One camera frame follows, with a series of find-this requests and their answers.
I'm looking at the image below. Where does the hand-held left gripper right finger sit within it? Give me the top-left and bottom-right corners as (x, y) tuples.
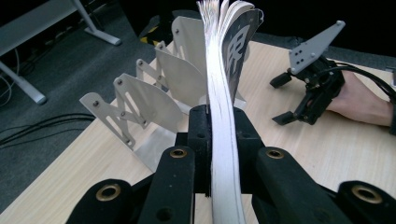
(233, 106), (265, 194)

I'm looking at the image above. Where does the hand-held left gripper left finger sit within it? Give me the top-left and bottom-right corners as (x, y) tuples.
(175, 105), (213, 198)

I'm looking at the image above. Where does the dark illustrated magazine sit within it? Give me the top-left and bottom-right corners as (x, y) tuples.
(196, 0), (265, 224)

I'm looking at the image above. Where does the grey expandable metal book rack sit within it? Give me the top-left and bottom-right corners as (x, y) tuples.
(78, 15), (247, 174)

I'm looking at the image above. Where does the black striped stand base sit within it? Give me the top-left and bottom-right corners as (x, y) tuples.
(138, 15), (176, 48)

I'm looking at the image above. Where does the right hand-held gripper cable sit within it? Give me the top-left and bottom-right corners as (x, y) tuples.
(317, 61), (396, 105)

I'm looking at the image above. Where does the black floor cable bundle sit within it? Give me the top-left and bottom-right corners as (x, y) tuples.
(0, 112), (96, 147)

